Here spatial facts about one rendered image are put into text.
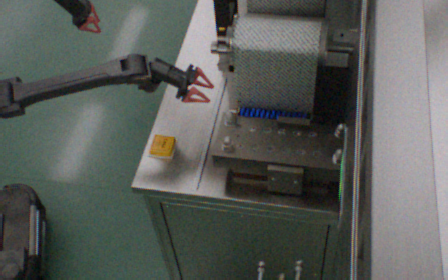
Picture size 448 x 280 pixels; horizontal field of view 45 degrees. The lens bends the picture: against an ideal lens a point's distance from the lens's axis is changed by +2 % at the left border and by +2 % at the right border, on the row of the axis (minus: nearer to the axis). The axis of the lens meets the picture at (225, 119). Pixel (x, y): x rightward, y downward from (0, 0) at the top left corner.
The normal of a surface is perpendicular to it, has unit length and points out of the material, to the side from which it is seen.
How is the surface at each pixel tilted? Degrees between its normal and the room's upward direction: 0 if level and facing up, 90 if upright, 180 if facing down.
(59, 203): 0
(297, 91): 90
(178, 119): 0
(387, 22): 0
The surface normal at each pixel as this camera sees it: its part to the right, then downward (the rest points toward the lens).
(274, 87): -0.19, 0.75
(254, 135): -0.07, -0.65
